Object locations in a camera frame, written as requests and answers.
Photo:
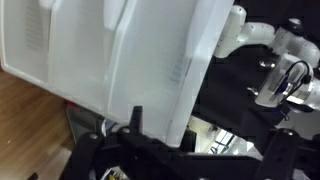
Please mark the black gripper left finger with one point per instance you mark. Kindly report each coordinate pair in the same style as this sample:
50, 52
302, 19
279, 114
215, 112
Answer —
81, 160

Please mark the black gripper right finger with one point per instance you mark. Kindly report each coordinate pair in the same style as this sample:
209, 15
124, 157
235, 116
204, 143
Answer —
279, 159

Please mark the white topmost drawer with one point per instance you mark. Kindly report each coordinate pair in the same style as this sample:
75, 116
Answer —
148, 62

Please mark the white plastic drawer unit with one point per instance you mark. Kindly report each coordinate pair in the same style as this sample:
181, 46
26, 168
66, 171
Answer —
205, 30

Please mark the white middle drawer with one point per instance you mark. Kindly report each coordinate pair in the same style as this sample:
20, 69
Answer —
81, 43

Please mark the white bottom drawer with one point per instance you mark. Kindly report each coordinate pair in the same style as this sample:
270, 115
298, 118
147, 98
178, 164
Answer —
25, 38

